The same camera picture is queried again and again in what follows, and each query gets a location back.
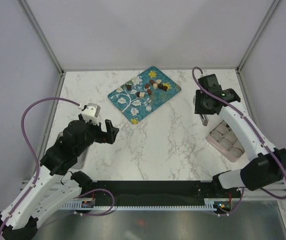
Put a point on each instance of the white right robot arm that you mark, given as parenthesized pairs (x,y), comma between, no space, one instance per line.
(267,163)

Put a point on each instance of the aluminium frame post right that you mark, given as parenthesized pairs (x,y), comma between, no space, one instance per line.
(262,26)

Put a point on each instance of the teal floral tray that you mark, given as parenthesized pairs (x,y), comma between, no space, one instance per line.
(135,109)

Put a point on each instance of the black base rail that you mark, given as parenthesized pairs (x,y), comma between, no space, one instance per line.
(158,193)

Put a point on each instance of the aluminium frame post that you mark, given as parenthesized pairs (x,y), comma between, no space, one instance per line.
(262,26)
(40,34)

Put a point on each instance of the brown white block chocolate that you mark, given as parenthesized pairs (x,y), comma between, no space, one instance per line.
(140,94)

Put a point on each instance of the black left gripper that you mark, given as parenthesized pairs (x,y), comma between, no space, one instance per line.
(105,137)

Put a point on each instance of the aluminium frame post left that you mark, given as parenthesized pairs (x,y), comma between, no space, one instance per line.
(40,34)

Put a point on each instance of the white slotted cable duct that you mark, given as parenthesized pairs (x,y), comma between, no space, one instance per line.
(207,205)

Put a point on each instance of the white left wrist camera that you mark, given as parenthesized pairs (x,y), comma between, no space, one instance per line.
(89,113)

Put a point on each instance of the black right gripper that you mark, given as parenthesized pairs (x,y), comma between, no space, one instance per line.
(198,109)

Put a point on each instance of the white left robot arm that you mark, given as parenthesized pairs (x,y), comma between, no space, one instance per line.
(23,218)

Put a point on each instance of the metal tongs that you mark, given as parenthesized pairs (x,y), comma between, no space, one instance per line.
(204,119)

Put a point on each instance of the pink chocolate box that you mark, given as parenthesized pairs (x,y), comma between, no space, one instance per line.
(223,139)

